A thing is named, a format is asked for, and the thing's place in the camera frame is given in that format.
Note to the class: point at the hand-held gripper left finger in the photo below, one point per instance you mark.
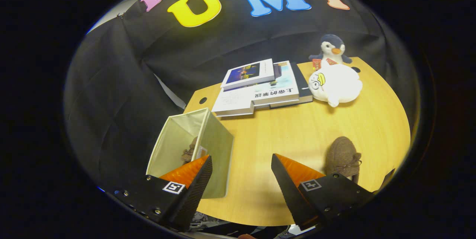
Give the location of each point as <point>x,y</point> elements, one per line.
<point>193,198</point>

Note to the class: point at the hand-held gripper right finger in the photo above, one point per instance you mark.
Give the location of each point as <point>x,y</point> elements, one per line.
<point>290,198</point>

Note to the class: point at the brown fuzzy shoe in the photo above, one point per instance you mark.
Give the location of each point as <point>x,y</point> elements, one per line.
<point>190,153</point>
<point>342,153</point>

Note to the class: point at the green fabric storage box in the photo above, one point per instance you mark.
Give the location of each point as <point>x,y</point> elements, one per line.
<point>215,146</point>

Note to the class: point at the black cover book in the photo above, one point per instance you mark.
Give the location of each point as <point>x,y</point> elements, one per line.
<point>303,88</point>

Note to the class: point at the light blue cover book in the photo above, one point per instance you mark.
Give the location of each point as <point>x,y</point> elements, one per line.
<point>284,86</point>

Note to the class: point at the white round plush toy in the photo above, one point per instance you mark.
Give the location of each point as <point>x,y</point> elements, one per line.
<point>340,83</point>

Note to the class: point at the black backdrop cloth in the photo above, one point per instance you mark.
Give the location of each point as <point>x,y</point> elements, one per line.
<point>122,94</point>

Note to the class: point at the dark blue cover book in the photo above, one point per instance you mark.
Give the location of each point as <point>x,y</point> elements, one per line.
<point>247,73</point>

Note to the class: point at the penguin plush toy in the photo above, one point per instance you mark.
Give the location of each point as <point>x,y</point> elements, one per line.
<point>333,47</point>

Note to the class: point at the black table edge bracket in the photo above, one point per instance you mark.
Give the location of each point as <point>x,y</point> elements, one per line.
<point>386,179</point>

